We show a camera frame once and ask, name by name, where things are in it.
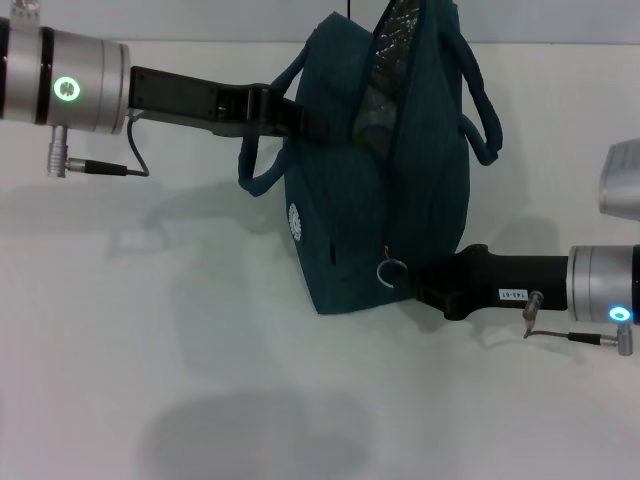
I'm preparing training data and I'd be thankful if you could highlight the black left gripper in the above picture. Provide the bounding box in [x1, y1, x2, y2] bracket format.
[126, 66, 335, 145]

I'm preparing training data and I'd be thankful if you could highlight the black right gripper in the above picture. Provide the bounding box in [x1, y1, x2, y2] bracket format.
[387, 243, 572, 322]

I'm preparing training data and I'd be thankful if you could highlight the dark teal lunch bag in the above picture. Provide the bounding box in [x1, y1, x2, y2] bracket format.
[237, 0, 503, 317]

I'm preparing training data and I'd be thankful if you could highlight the left arm silver cable plug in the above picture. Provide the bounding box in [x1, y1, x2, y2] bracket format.
[47, 117, 151, 180]

